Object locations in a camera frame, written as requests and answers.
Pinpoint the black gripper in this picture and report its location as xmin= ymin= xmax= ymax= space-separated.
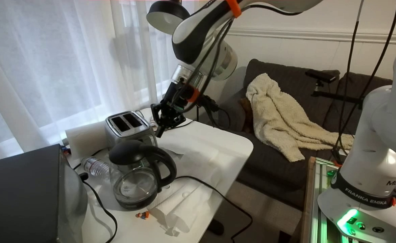
xmin=150 ymin=81 xmax=198 ymax=138

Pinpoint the silver two-slot toaster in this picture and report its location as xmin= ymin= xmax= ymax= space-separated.
xmin=104 ymin=110 xmax=157 ymax=150

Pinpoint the black glass electric kettle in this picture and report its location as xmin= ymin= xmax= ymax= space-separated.
xmin=107 ymin=139 xmax=179 ymax=211

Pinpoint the clear plastic bottle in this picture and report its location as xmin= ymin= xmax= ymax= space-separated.
xmin=81 ymin=157 xmax=114 ymax=180

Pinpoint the small orange object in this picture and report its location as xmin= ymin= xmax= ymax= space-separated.
xmin=135 ymin=210 xmax=152 ymax=222

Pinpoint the beige towel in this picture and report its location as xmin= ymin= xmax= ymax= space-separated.
xmin=245 ymin=72 xmax=357 ymax=164

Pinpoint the dark brown sofa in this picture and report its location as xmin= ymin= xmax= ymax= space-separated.
xmin=206 ymin=58 xmax=395 ymax=214

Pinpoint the white sheer curtain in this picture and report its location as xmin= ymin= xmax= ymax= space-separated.
xmin=0 ymin=0 xmax=188 ymax=161

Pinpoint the black microwave oven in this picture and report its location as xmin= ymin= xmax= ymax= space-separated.
xmin=0 ymin=143 xmax=90 ymax=243

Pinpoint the black wrist camera orange mount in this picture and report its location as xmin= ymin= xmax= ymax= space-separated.
xmin=185 ymin=85 xmax=208 ymax=110

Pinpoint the black kettle power cable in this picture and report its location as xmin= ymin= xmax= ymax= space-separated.
xmin=175 ymin=174 xmax=256 ymax=243

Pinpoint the black microwave power cable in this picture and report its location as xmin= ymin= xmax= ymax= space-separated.
xmin=73 ymin=160 xmax=121 ymax=243

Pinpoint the black camera stand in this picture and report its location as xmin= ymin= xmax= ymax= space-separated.
xmin=304 ymin=68 xmax=365 ymax=106

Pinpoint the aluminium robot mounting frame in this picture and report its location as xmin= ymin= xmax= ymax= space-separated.
xmin=304 ymin=156 xmax=345 ymax=243

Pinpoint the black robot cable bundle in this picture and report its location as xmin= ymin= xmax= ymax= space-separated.
xmin=331 ymin=0 xmax=396 ymax=157

